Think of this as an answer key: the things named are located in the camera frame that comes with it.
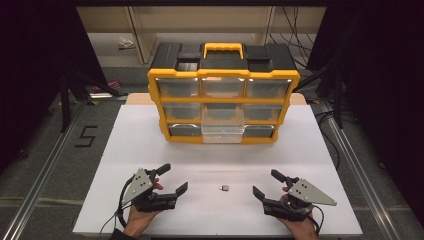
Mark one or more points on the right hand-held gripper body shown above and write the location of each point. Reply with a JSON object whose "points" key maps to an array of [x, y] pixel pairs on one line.
{"points": [[308, 194]]}

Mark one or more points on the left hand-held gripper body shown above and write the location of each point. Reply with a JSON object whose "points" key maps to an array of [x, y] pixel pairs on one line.
{"points": [[139, 186]]}

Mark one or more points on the small metal part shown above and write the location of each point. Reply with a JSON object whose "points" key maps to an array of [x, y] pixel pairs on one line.
{"points": [[225, 188]]}

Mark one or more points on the clear plastic drawer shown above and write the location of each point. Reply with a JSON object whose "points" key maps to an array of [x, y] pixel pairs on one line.
{"points": [[222, 135]]}

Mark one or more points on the yellow black drawer organizer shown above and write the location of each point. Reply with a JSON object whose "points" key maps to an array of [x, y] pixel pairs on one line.
{"points": [[180, 99]]}

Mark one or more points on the person's left hand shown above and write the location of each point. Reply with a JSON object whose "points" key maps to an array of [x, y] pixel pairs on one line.
{"points": [[138, 221]]}

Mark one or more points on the person's right hand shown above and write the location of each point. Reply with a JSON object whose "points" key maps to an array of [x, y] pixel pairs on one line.
{"points": [[301, 229]]}

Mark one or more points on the black tripod stand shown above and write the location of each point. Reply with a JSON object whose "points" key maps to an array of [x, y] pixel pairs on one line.
{"points": [[338, 100]]}

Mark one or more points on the pink thing on floor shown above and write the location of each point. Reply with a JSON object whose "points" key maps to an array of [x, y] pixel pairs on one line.
{"points": [[111, 85]]}

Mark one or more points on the crumpled white paper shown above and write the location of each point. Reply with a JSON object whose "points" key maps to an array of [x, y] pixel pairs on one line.
{"points": [[125, 42]]}

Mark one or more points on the dark curtain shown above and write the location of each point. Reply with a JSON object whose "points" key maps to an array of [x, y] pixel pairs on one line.
{"points": [[30, 66], [383, 83]]}

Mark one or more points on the beige shelf unit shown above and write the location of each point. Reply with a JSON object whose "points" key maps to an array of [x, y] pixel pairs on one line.
{"points": [[200, 16]]}

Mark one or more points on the metal floor rail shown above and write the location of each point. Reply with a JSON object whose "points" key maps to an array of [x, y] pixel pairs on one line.
{"points": [[361, 173], [43, 173]]}

